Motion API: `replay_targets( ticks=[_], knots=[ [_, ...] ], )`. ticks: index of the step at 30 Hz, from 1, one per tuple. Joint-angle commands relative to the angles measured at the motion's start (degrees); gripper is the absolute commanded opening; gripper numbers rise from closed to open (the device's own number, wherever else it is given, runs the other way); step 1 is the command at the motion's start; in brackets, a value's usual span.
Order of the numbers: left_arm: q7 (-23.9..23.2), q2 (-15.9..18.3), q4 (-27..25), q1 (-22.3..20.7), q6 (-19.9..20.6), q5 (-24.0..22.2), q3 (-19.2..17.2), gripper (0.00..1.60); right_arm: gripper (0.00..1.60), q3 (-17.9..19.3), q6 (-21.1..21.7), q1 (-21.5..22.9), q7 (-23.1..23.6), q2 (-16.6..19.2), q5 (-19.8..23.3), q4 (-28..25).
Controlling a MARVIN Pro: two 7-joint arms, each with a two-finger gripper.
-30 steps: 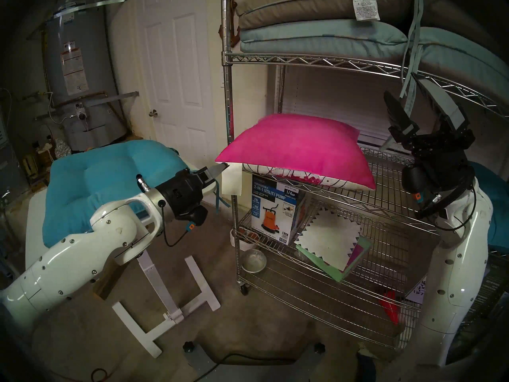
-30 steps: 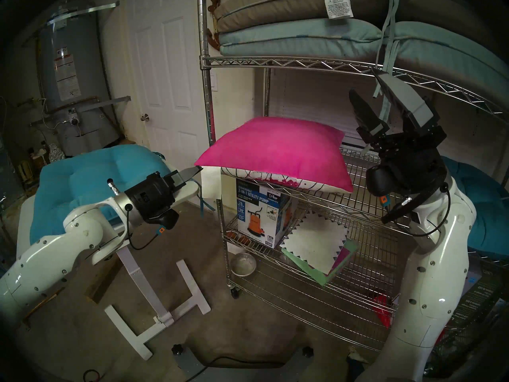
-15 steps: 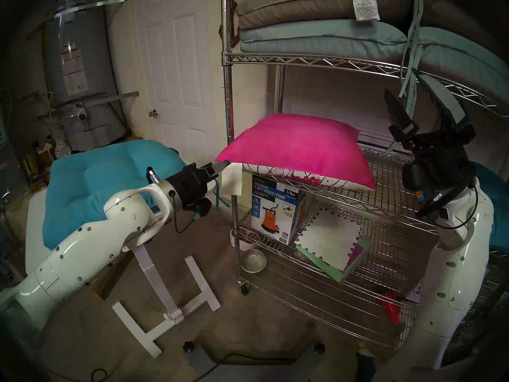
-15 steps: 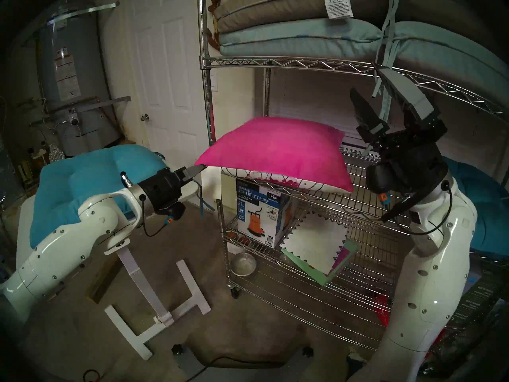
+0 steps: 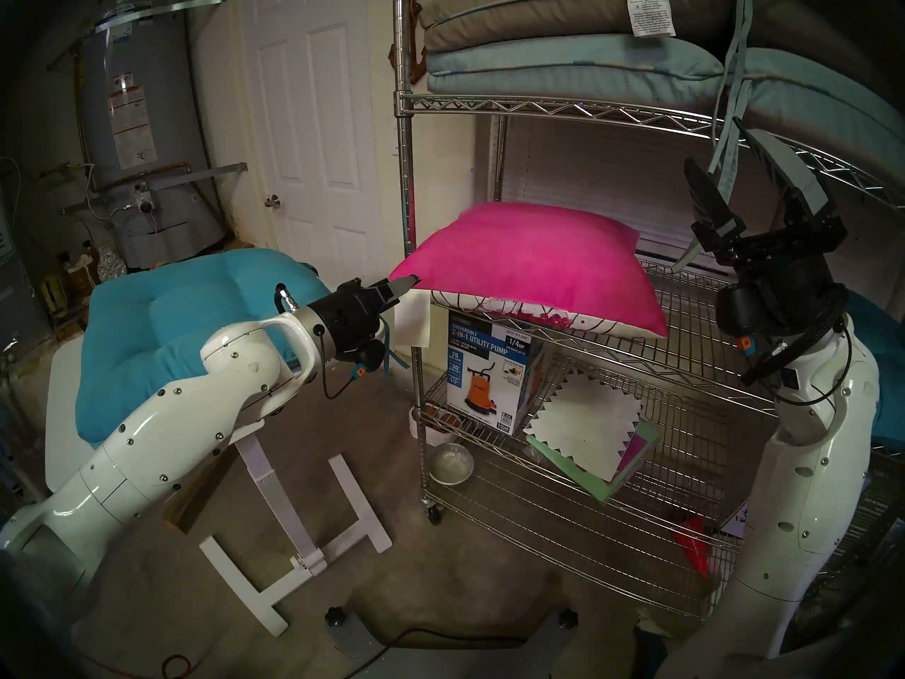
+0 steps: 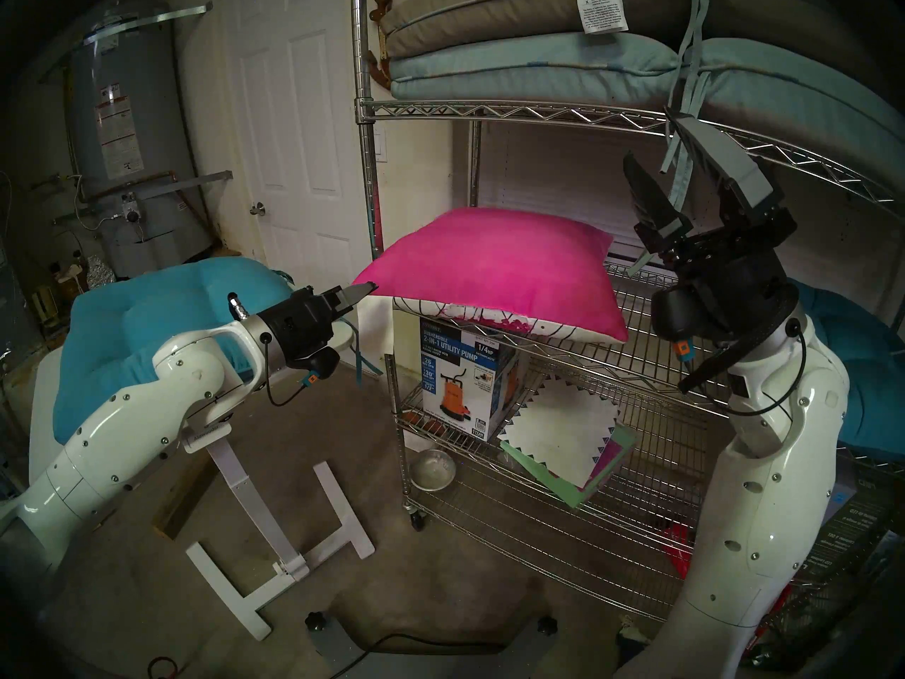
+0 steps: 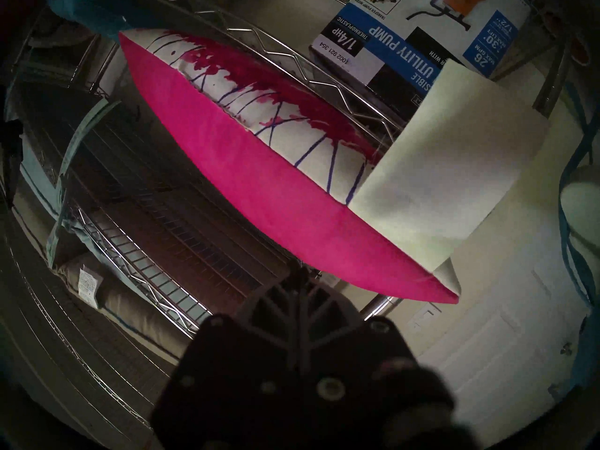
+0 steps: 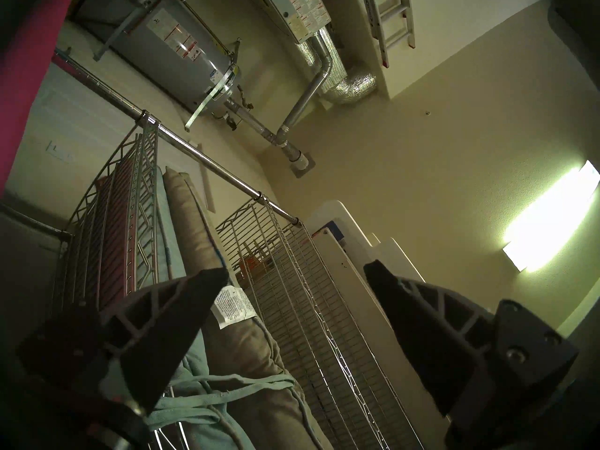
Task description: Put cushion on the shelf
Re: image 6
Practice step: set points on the white adjustable side table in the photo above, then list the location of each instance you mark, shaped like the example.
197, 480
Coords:
240, 486

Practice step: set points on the LED lamp product box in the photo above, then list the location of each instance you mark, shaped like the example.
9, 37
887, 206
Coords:
862, 522

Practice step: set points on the teal tufted round cushion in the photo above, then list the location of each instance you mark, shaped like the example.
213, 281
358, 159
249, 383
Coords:
870, 373

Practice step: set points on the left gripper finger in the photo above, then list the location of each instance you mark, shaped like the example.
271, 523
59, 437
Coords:
350, 296

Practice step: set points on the teal cushion with ties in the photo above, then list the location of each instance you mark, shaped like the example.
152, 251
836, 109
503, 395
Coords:
141, 317

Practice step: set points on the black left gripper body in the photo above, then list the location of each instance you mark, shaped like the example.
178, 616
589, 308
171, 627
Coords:
300, 327

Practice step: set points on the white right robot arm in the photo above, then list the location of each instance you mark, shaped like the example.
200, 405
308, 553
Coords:
763, 486

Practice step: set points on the light blue bench cushion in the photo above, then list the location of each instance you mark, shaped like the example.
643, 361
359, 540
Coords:
537, 69

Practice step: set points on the beige bench cushion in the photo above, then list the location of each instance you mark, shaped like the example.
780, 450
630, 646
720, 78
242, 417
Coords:
495, 13

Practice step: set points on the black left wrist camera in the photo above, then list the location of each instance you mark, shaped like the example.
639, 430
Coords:
322, 363

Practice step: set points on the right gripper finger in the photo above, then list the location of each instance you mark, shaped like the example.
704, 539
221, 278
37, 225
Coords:
735, 179
657, 211

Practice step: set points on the white pink flamingo pillow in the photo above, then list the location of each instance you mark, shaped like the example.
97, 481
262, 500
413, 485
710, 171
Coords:
509, 267

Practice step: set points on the white panel door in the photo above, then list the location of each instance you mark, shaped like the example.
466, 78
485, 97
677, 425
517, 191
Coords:
304, 119

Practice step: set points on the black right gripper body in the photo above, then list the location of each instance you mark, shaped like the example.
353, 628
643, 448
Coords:
735, 281

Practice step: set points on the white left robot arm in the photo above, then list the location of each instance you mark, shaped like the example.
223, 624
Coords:
141, 416

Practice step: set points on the white cushion care label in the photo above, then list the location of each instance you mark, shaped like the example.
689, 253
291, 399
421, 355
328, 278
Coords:
601, 4

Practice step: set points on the white light switch plate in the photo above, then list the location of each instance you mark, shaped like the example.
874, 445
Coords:
381, 146

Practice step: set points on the white zigzag edged paper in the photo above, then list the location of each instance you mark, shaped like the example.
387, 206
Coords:
565, 430

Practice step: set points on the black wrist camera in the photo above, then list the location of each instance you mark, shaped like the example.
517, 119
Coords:
672, 313
322, 363

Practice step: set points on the green coloured paper pad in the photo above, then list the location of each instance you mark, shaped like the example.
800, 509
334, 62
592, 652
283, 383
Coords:
558, 490

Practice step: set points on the small red tool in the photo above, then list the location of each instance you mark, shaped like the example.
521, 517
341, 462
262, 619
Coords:
680, 554

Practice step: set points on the white plastic container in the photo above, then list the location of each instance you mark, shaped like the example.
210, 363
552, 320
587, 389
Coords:
421, 443

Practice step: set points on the short wooden board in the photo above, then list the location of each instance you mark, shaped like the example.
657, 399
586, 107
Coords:
185, 501

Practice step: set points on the small metal bowl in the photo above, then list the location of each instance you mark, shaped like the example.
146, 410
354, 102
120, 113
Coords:
433, 470

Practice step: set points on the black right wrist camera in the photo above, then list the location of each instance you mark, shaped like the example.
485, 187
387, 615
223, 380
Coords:
672, 313

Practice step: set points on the grey water heater tank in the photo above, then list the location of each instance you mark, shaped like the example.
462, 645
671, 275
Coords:
134, 83

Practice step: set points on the utility pump cardboard box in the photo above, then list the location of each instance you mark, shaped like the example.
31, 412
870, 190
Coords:
459, 380

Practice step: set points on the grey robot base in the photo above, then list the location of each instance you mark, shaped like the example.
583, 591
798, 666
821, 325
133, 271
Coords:
339, 653

